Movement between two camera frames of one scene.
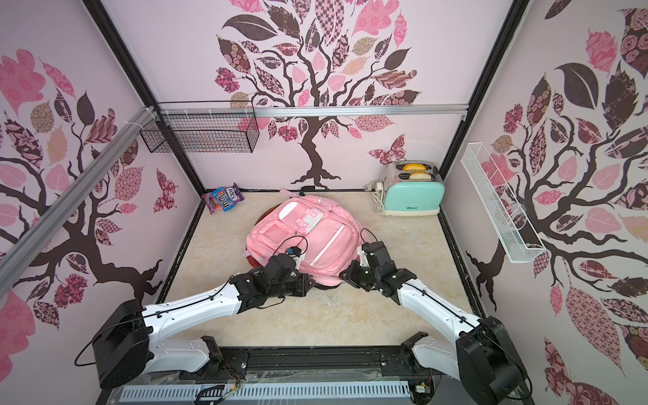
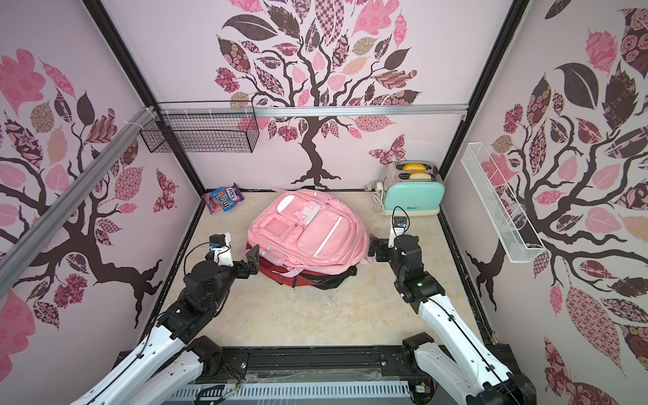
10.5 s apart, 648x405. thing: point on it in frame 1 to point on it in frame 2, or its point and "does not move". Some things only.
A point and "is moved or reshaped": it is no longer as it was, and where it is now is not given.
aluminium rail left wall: x=23 y=251 does not move
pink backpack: x=323 y=236 does not move
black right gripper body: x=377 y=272 to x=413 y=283
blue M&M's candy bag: x=226 y=204 does not move
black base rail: x=313 y=364 does not move
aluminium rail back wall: x=312 y=110 does not move
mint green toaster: x=414 y=188 does not move
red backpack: x=253 y=261 is moved or reshaped
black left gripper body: x=293 y=287 to x=228 y=275
